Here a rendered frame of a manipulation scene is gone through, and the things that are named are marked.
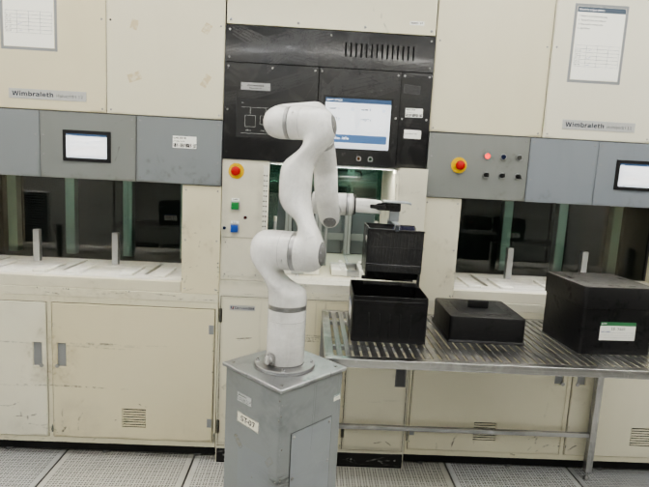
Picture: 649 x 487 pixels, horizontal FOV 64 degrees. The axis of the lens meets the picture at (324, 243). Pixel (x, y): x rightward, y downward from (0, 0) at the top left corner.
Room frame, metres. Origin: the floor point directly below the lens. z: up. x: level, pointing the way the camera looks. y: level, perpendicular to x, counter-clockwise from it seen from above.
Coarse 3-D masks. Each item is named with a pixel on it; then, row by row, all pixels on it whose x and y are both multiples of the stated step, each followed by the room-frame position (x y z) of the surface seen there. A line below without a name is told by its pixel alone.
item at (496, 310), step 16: (448, 304) 2.05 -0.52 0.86; (464, 304) 2.06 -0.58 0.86; (480, 304) 2.02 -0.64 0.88; (496, 304) 2.09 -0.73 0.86; (432, 320) 2.15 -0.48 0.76; (448, 320) 1.90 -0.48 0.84; (464, 320) 1.88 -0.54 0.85; (480, 320) 1.88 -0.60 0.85; (496, 320) 1.88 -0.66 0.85; (512, 320) 1.88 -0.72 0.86; (448, 336) 1.89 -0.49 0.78; (464, 336) 1.88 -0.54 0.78; (480, 336) 1.88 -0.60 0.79; (496, 336) 1.88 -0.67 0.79; (512, 336) 1.88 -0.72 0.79
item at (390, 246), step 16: (368, 224) 2.07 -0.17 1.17; (384, 224) 2.07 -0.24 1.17; (368, 240) 1.86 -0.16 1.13; (384, 240) 1.86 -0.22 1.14; (400, 240) 1.86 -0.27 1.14; (416, 240) 1.86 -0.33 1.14; (368, 256) 1.86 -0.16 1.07; (384, 256) 1.86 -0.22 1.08; (400, 256) 1.86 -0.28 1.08; (416, 256) 1.86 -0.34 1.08; (368, 272) 1.88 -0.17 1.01; (384, 272) 1.88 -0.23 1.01; (400, 272) 1.86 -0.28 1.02; (416, 272) 1.86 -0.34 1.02
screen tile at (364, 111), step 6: (360, 108) 2.26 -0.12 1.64; (366, 108) 2.27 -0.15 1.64; (372, 108) 2.27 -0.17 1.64; (378, 108) 2.27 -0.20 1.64; (360, 114) 2.26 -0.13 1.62; (366, 114) 2.27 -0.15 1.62; (372, 114) 2.27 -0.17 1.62; (378, 114) 2.27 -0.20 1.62; (384, 114) 2.27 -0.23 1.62; (384, 120) 2.27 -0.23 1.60; (360, 126) 2.26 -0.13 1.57; (366, 126) 2.27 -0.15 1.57; (372, 126) 2.27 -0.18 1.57; (378, 126) 2.27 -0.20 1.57; (384, 126) 2.27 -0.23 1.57; (372, 132) 2.27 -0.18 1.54; (378, 132) 2.27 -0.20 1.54; (384, 132) 2.27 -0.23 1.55
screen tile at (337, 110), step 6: (330, 108) 2.26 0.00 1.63; (336, 108) 2.26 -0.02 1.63; (342, 108) 2.26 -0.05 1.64; (348, 108) 2.26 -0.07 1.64; (336, 114) 2.26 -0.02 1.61; (342, 114) 2.26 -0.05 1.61; (348, 114) 2.26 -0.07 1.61; (354, 114) 2.26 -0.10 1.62; (348, 120) 2.26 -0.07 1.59; (354, 120) 2.26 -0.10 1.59; (342, 126) 2.26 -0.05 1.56; (348, 126) 2.26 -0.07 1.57; (354, 126) 2.26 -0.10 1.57
